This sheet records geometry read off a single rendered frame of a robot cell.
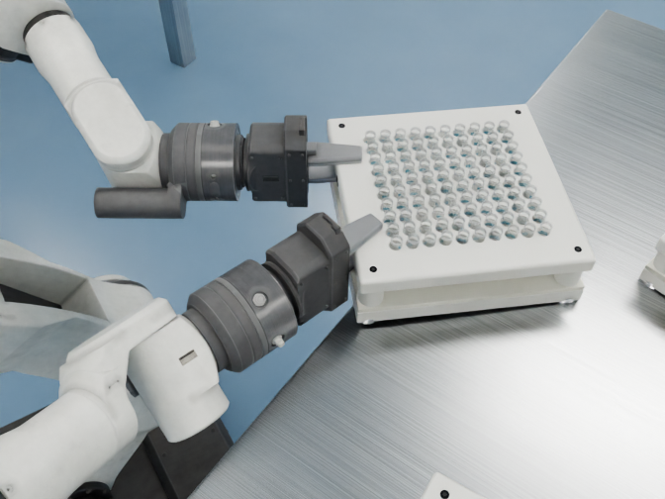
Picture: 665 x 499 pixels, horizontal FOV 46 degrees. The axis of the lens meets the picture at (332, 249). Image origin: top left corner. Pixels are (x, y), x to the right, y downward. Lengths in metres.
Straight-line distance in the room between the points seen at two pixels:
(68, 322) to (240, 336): 0.38
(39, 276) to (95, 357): 0.46
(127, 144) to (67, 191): 1.42
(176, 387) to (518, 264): 0.35
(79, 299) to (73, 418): 0.52
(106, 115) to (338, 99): 1.61
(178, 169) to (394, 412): 0.34
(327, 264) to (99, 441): 0.26
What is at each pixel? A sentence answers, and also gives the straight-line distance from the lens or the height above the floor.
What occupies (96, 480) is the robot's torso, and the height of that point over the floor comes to 0.32.
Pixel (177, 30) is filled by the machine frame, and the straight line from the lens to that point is 2.52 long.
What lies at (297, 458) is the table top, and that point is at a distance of 0.76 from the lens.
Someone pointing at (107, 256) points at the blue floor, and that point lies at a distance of 2.09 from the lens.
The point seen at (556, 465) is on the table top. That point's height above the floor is 0.88.
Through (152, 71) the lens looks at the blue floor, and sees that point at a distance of 2.61.
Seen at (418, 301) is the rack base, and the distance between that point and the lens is 0.82.
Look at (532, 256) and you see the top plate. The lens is 0.82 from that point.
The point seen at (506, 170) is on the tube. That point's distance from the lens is 0.88.
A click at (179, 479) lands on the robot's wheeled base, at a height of 0.19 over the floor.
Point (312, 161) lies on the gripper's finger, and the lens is 0.87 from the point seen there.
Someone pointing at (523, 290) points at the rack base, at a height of 0.91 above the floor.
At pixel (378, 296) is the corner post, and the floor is 0.93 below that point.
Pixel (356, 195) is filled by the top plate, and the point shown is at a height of 0.96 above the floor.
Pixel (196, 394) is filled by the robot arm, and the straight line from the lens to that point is 0.71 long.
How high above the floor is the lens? 1.57
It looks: 51 degrees down
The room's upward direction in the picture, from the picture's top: straight up
